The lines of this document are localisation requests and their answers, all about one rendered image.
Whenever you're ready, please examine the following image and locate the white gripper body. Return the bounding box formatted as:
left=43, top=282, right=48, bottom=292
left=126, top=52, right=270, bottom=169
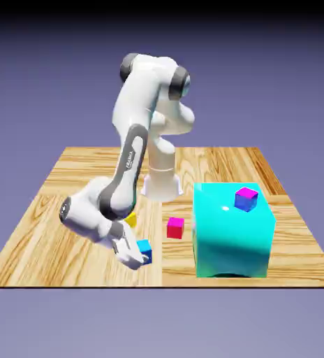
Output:
left=112, top=223, right=149, bottom=271

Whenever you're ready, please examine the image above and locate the small blue cube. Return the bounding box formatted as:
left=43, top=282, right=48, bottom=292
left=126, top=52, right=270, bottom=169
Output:
left=135, top=239, right=153, bottom=266

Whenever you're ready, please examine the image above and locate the small yellow cube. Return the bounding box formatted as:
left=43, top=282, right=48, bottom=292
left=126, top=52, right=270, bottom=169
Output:
left=123, top=211, right=138, bottom=229

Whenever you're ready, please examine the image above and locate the small red cube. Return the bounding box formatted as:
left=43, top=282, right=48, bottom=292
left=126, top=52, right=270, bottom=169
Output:
left=166, top=217, right=185, bottom=240

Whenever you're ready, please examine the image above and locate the small purple cube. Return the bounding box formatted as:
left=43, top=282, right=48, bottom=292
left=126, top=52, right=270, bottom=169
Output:
left=233, top=187, right=259, bottom=213

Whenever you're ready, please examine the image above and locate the large cyan box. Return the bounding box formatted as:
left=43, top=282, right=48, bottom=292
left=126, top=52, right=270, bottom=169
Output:
left=192, top=182, right=277, bottom=278

